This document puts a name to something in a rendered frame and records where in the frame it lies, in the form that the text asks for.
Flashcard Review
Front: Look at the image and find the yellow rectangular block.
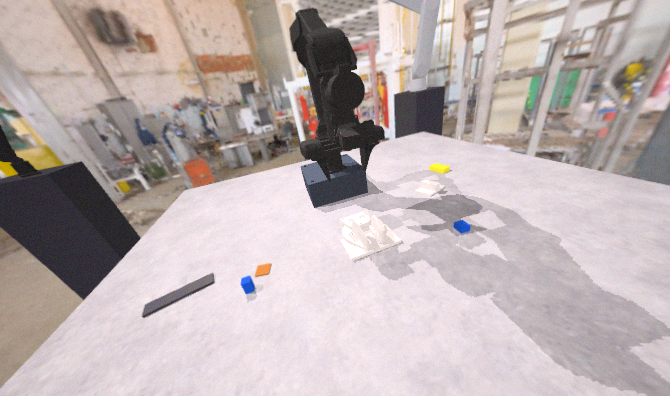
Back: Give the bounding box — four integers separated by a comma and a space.
429, 164, 450, 174

